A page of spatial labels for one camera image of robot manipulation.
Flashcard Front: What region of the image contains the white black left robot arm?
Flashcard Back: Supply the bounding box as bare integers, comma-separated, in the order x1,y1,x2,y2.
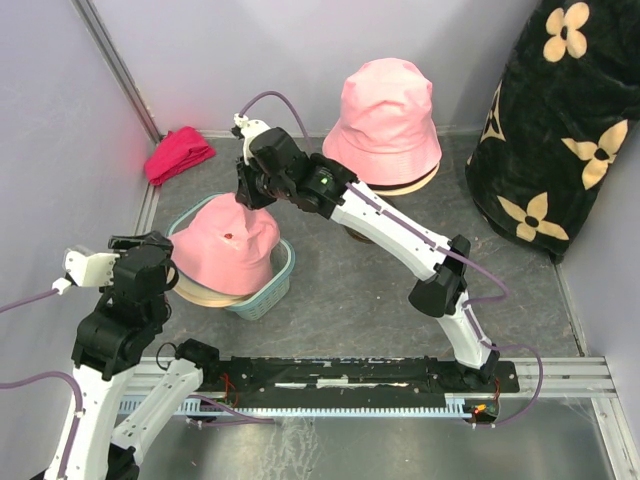
38,231,221,479

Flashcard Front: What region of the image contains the cream bucket hat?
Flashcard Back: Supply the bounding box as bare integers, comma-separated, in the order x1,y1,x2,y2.
371,165,440,197

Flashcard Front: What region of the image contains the black floral blanket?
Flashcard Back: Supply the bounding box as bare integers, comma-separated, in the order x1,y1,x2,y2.
465,1,639,262

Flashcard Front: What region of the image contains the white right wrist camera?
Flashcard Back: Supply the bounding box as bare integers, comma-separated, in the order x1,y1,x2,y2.
231,113,271,165

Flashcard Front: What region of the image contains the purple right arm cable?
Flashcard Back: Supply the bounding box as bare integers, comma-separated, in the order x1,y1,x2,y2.
237,90,546,430

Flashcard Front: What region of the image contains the beige bottom hat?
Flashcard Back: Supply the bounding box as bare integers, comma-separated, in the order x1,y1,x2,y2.
173,272,251,308

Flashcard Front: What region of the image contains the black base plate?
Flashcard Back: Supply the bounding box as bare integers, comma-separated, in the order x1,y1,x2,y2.
198,357,520,408

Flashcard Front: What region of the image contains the brown round wooden stand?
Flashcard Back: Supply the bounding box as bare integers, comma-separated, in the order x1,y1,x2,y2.
347,229,373,244

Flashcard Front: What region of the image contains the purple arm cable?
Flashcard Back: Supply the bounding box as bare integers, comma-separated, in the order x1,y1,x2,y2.
237,90,546,430
0,284,276,480

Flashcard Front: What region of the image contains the light blue plastic basket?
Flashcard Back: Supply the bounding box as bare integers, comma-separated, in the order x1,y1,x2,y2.
167,193,296,320

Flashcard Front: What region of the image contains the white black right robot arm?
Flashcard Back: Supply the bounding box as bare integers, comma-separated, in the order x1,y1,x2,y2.
232,120,499,391

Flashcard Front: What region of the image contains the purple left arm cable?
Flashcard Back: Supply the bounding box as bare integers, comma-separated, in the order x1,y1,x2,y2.
0,284,276,480

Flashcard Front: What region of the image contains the pink bucket hat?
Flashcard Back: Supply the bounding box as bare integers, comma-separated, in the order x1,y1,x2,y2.
322,58,442,185
169,192,280,296

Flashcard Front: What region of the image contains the aluminium rail frame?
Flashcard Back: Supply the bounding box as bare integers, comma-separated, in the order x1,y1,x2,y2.
47,184,626,480

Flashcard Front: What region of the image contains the aluminium corner profile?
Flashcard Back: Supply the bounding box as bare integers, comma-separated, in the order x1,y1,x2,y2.
71,0,163,144

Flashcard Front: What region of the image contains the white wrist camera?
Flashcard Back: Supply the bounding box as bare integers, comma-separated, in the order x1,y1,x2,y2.
52,246,120,295
231,113,271,165

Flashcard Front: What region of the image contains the light blue cable duct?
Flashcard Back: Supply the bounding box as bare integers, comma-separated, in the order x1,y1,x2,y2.
119,391,496,417

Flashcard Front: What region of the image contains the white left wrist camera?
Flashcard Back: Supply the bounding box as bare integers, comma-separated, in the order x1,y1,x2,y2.
52,246,120,295

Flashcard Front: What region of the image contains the magenta hat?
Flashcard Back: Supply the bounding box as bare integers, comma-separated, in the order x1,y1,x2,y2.
144,126,216,186

